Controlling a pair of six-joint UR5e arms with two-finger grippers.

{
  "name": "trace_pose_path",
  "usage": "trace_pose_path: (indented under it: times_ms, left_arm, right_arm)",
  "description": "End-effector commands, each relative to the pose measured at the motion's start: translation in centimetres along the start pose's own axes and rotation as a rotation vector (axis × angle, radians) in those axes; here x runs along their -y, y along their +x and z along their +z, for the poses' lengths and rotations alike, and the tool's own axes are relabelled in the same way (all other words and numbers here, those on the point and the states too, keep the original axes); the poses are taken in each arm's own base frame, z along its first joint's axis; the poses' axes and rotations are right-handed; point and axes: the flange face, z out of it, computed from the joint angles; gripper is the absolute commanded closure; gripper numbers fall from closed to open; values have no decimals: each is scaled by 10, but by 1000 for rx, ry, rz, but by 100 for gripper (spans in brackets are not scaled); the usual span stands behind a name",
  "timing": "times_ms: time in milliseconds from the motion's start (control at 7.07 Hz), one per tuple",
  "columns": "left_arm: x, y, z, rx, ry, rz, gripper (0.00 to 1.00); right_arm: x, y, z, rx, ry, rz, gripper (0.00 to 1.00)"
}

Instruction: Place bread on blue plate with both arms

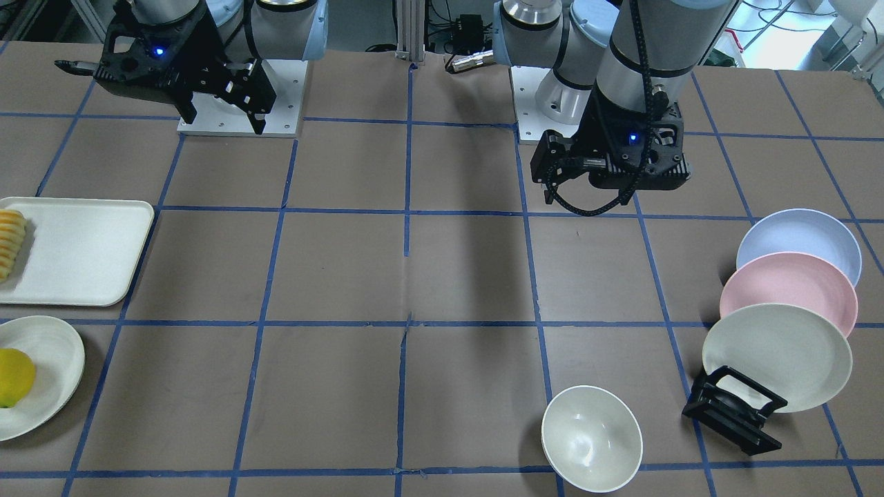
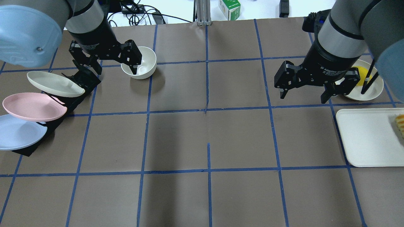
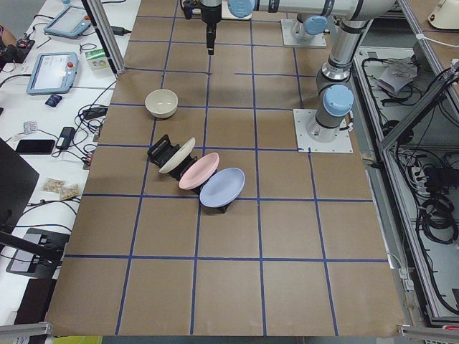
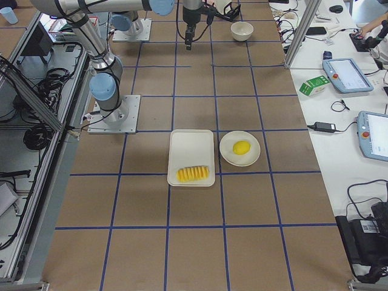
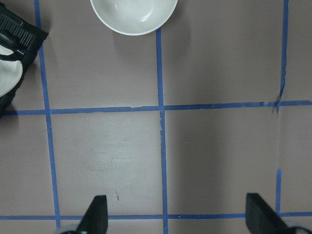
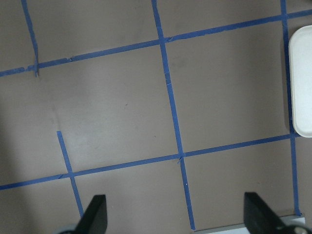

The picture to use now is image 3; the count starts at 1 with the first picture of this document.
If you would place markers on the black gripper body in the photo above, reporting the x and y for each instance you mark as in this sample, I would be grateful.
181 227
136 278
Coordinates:
210 15

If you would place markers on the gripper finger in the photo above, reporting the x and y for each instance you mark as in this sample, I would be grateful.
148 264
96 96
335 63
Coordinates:
209 38
213 37

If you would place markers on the blue plate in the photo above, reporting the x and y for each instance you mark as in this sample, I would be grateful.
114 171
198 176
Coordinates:
222 188

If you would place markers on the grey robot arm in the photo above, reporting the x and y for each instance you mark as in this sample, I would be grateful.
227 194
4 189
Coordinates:
192 5
335 98

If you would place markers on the cream plate in rack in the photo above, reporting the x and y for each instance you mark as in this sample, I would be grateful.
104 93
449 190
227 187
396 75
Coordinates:
179 156

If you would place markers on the pink plate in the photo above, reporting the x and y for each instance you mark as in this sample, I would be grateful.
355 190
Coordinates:
199 172

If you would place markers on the cream rectangular tray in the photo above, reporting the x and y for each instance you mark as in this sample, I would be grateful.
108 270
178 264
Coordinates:
237 9

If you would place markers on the cream bowl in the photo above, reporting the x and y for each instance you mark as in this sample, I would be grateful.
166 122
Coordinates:
162 103

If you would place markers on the green white box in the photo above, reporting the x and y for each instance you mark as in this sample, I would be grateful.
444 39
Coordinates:
96 59

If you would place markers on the far teach pendant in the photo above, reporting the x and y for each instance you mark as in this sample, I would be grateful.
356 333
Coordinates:
70 23

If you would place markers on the teach pendant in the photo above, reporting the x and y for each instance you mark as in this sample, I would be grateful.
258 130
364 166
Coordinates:
53 73
70 23

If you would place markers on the near teach pendant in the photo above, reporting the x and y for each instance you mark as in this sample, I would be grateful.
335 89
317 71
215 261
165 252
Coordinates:
53 73

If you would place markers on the black power adapter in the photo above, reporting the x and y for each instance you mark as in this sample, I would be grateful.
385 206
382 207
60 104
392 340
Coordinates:
65 139

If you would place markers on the black smartphone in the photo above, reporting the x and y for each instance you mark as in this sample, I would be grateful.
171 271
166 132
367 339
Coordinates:
35 146

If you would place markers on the black monitor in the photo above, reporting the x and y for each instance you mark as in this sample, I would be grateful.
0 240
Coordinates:
18 181

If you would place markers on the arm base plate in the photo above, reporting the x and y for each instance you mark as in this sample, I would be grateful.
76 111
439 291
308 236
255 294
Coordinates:
308 34
313 138

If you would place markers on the aluminium frame post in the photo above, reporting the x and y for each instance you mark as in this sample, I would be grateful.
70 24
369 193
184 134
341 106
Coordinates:
100 23

